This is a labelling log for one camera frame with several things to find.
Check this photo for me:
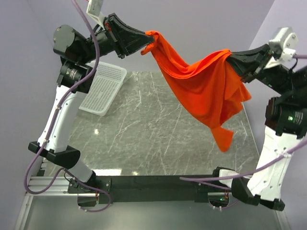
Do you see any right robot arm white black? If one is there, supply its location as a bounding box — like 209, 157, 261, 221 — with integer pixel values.
210, 45, 307, 211

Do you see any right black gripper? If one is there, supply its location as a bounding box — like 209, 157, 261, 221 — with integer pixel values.
222, 43, 294, 96

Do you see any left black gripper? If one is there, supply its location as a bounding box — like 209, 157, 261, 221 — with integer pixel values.
79, 12, 154, 64

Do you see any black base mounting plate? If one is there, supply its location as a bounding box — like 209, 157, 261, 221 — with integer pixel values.
68, 175, 230, 204

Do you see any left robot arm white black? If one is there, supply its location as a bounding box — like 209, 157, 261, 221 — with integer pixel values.
28, 13, 154, 193

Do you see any white perforated plastic basket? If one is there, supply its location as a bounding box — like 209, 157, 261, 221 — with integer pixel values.
79, 61, 127, 116

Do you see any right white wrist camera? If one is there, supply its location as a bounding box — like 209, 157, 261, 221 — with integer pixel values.
264, 27, 298, 69

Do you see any orange t shirt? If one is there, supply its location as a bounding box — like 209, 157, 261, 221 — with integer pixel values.
141, 31, 251, 152

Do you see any aluminium extrusion rail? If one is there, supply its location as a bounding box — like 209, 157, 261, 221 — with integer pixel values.
14, 157, 291, 230

